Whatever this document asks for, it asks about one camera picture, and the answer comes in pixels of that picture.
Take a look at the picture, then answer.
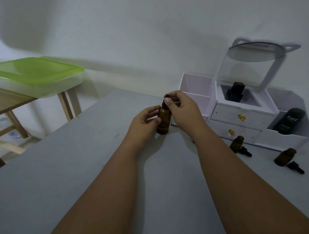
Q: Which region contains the person's left hand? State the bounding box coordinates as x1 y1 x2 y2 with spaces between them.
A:
125 105 162 151

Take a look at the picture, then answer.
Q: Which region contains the person's right hand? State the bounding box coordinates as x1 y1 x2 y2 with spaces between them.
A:
165 90 208 142

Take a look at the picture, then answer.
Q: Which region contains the black dropper cap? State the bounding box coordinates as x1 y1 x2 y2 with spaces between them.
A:
238 146 253 158
286 161 305 175
160 94 171 110

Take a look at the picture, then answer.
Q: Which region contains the amber glass dropper bottle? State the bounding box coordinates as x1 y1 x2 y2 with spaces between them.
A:
229 135 245 154
274 148 297 167
156 107 172 135

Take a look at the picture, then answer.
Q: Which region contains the person's left forearm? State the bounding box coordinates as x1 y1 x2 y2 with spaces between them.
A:
51 142 146 234

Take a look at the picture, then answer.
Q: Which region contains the person's right forearm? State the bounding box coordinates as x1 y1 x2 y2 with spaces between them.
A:
192 125 309 234

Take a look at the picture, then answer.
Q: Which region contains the white organizer drawer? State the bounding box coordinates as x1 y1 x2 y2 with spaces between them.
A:
212 103 276 131
208 120 262 144

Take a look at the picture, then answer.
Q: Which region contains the black square bottle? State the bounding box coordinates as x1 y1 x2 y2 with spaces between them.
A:
225 82 246 103

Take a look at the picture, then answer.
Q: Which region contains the white cosmetic organizer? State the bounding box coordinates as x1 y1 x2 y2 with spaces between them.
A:
171 37 309 152

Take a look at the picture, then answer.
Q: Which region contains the white cat-ear vanity mirror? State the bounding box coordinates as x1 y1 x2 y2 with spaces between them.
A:
215 37 302 93

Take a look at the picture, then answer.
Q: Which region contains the black cosmetic tube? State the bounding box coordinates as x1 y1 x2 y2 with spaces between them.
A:
275 108 306 135

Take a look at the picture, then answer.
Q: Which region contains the wooden side table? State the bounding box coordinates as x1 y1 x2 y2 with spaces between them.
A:
0 87 83 167

